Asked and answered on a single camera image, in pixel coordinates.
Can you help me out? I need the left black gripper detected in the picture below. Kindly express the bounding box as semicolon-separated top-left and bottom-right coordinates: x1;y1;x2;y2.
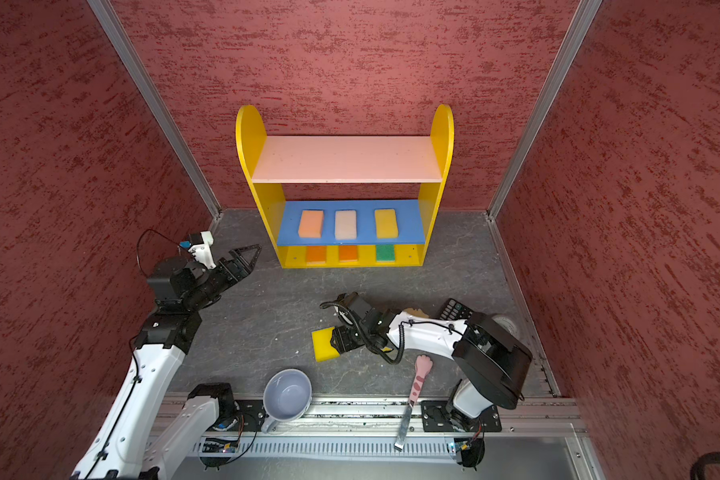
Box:
184;245;263;309

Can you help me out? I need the yellow square sponge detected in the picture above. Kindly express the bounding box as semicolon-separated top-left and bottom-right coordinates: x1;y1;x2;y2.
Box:
312;327;340;362

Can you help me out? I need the smiley face yellow sponge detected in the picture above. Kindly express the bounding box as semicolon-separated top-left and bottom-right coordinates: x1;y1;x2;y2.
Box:
405;308;429;319

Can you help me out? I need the orange sponge yellow base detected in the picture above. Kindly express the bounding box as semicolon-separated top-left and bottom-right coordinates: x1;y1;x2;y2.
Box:
338;245;360;265
305;245;327;266

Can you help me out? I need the green scrub sponge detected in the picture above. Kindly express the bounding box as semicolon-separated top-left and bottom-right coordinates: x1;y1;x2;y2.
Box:
375;244;396;263

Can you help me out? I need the large yellow sponge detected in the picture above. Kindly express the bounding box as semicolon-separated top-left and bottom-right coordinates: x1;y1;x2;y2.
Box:
374;209;399;239

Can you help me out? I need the beige pink sponge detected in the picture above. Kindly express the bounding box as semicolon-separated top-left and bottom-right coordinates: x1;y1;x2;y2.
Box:
334;210;358;241

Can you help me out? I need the salmon orange sponge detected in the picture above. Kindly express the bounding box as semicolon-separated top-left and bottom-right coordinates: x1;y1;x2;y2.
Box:
298;210;325;239

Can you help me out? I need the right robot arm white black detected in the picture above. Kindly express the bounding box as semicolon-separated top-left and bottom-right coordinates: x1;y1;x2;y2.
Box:
313;292;533;419

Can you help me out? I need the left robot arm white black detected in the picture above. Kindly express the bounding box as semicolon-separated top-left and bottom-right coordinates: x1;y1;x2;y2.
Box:
71;244;261;479

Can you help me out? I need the yellow shelf unit pink blue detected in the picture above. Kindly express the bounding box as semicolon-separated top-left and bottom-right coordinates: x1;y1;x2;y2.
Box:
235;104;455;269

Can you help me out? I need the black calculator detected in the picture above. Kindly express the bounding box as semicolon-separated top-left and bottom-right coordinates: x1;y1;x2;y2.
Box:
438;298;473;321

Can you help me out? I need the grey blue mug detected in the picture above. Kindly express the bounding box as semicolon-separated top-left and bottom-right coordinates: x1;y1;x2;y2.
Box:
261;369;313;433

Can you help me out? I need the grey tape roll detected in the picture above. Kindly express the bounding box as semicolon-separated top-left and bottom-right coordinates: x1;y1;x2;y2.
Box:
492;314;522;338

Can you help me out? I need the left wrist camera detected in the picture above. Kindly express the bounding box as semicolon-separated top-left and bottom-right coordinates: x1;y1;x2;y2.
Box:
147;231;216;305

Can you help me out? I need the pink handled knife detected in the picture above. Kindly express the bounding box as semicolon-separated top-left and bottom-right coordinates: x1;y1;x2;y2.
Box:
394;355;433;451

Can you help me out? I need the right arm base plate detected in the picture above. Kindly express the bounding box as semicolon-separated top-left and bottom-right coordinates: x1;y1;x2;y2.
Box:
419;400;502;433

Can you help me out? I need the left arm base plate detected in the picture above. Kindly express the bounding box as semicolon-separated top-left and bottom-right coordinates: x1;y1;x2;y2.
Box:
211;399;266;433

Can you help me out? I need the black cable corner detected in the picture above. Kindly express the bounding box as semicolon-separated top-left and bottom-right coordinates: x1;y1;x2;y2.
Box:
689;451;720;480

